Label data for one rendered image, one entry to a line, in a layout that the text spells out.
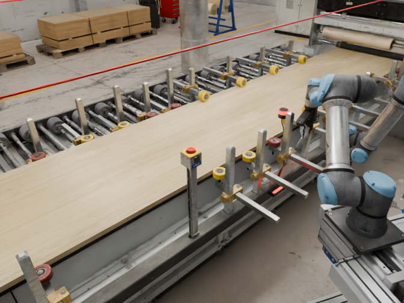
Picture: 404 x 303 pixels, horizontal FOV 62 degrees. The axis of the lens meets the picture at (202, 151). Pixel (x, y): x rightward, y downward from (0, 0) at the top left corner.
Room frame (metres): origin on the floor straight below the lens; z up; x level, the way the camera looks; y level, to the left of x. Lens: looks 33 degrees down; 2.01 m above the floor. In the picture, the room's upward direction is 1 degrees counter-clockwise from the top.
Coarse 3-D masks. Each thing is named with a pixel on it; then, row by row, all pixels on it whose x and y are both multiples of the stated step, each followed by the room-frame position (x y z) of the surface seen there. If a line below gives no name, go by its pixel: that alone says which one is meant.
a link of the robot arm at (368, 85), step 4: (360, 76) 1.28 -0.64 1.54; (364, 76) 1.28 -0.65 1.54; (368, 76) 1.30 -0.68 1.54; (364, 80) 1.26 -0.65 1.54; (368, 80) 1.26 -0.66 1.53; (372, 80) 1.28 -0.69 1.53; (364, 84) 1.25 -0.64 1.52; (368, 84) 1.25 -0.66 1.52; (372, 84) 1.25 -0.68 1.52; (376, 84) 1.28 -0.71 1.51; (364, 88) 1.24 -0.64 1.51; (368, 88) 1.24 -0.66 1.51; (372, 88) 1.24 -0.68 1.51; (376, 88) 1.26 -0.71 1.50; (364, 92) 1.23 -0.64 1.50; (368, 92) 1.23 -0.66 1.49; (372, 92) 1.24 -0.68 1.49; (376, 92) 1.26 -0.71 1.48; (360, 96) 1.23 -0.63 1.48; (364, 96) 1.23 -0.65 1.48; (368, 96) 1.24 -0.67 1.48; (372, 96) 1.25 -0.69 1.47; (360, 100) 1.24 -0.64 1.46; (364, 100) 1.24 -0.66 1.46; (368, 100) 1.25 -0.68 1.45
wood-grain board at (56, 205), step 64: (320, 64) 3.39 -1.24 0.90; (384, 64) 3.37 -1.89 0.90; (128, 128) 2.05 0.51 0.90; (192, 128) 2.04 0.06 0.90; (256, 128) 2.03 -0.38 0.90; (0, 192) 1.36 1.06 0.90; (64, 192) 1.36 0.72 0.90; (128, 192) 1.35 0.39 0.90; (0, 256) 0.94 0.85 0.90; (64, 256) 0.96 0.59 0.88
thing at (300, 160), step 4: (272, 148) 1.85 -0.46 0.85; (276, 148) 1.83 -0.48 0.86; (280, 148) 1.83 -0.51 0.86; (276, 152) 1.82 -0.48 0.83; (280, 152) 1.80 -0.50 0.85; (292, 156) 1.73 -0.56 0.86; (296, 156) 1.73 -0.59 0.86; (292, 160) 1.73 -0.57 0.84; (296, 160) 1.71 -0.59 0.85; (300, 160) 1.69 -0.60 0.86; (304, 160) 1.69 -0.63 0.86; (300, 164) 1.69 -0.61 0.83; (304, 164) 1.67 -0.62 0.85; (308, 164) 1.65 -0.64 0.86; (312, 164) 1.65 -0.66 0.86; (308, 168) 1.64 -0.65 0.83; (312, 168) 1.63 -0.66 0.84; (316, 168) 1.61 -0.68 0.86; (320, 168) 1.60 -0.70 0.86; (316, 172) 1.60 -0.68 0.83; (320, 172) 1.59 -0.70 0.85
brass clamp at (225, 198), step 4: (236, 184) 1.49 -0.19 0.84; (236, 188) 1.45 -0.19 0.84; (240, 188) 1.45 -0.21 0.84; (236, 192) 1.42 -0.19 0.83; (240, 192) 1.45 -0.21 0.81; (220, 196) 1.40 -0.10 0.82; (224, 196) 1.39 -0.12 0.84; (228, 196) 1.39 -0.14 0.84; (232, 196) 1.40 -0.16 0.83; (224, 200) 1.38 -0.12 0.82; (228, 200) 1.37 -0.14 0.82; (232, 200) 1.40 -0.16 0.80
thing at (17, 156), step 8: (280, 64) 3.92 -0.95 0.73; (240, 72) 3.63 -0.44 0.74; (256, 72) 3.68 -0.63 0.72; (176, 96) 3.00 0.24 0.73; (136, 104) 2.80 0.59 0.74; (56, 136) 2.22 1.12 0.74; (64, 144) 2.10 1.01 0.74; (16, 152) 2.00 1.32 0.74; (0, 160) 1.90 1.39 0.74; (24, 160) 1.90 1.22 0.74; (8, 168) 1.80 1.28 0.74
